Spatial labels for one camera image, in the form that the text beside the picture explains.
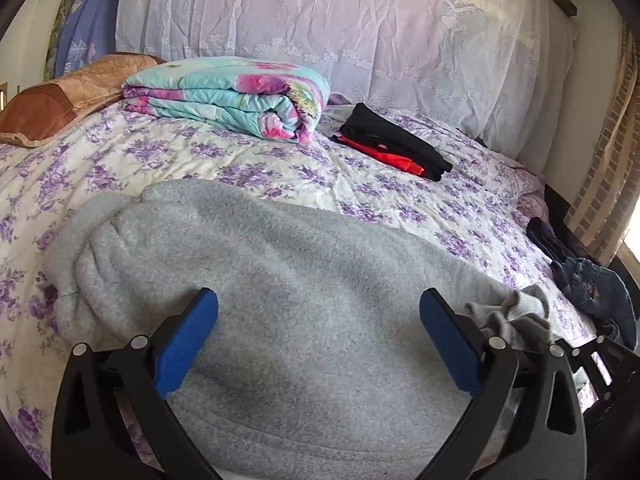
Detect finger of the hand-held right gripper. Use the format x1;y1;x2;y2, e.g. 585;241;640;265
562;335;640;413

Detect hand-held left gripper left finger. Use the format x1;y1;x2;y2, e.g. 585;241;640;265
51;287;220;480

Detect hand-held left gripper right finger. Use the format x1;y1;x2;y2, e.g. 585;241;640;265
419;287;587;480

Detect grey fleece sweatshirt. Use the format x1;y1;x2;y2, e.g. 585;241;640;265
37;180;591;480

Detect blue denim jeans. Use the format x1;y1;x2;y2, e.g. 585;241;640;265
552;255;638;351

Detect dark folded garment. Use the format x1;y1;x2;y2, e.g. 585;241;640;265
526;216;576;266

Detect beige checked curtain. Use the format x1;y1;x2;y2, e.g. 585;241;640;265
564;25;640;268

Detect purple floral bedspread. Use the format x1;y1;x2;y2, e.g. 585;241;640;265
0;105;601;476

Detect folded red garment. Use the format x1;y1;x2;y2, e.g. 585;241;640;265
332;135;426;177

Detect folded black garment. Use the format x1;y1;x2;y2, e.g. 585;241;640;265
331;102;453;182

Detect folded turquoise floral quilt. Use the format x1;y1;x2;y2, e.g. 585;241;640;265
122;57;332;145

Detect brown pillow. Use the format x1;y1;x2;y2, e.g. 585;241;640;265
0;53;166;148

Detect white lace headboard cover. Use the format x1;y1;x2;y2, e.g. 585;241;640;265
115;0;578;173

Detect blue patterned cloth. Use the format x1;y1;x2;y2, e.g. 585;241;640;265
54;0;133;77

